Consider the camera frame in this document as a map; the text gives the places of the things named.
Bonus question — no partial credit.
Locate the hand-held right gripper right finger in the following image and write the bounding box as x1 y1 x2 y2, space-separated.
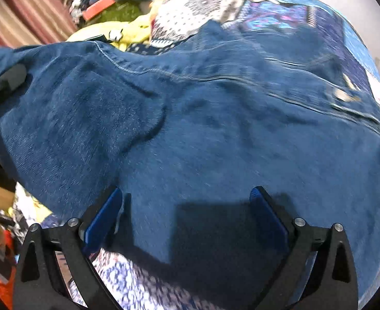
250 185 360 310

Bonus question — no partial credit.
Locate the patchwork print bedspread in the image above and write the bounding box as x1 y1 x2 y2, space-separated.
90 0 380 310

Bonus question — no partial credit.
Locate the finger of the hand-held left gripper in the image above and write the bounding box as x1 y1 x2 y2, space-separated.
0 64 28 104

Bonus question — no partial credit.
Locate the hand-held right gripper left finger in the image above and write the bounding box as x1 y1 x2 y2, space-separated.
13 185 124 310

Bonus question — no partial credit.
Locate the blue denim jacket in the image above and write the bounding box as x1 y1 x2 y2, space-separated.
0 19 380 310

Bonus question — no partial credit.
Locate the orange box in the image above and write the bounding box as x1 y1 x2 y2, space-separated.
82 0 117 21

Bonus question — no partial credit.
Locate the green patterned bag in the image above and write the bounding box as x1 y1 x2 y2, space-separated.
93 1 152 26

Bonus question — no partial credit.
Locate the striped brown curtain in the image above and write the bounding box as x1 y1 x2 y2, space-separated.
0 0 78 50

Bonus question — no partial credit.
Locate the yellow cartoon print blanket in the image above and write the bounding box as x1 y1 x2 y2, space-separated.
66 0 168 52

